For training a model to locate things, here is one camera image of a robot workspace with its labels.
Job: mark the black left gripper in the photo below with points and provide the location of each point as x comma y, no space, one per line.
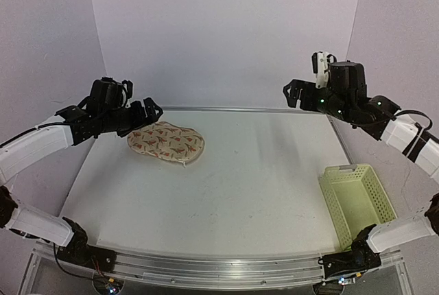
139,122

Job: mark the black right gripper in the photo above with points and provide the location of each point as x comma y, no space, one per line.
297,86

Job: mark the beige patterned mesh laundry bag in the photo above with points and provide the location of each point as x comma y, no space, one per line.
167,142

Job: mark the light green perforated plastic basket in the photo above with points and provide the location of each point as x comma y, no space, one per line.
355,199

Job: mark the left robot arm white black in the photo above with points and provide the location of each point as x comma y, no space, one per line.
22,151

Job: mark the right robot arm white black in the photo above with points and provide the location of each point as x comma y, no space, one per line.
396,128

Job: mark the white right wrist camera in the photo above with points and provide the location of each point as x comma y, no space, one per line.
320,64

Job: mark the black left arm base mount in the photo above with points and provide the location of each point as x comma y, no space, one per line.
79,252

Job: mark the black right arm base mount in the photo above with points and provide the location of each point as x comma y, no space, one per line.
359,258

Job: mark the aluminium front rail frame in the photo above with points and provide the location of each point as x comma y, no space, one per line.
240,273

